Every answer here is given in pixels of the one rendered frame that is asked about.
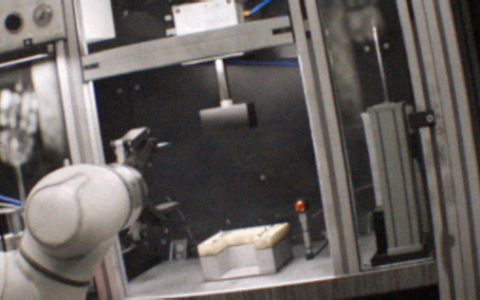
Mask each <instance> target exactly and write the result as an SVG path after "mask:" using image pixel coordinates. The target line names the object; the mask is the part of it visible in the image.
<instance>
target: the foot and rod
mask: <svg viewBox="0 0 480 300"><path fill-rule="evenodd" d="M213 64H214V70H215V75H216V80H217V86H218V92H219V98H220V102H221V107H216V108H210V109H206V110H201V111H200V115H201V121H202V126H203V131H204V136H203V137H205V136H211V135H217V134H223V133H230V132H235V131H241V130H247V129H251V128H253V127H256V126H258V125H257V120H256V114H255V108H254V103H239V104H232V101H231V91H230V85H229V79H228V74H227V69H226V64H225V58H218V59H213Z"/></svg>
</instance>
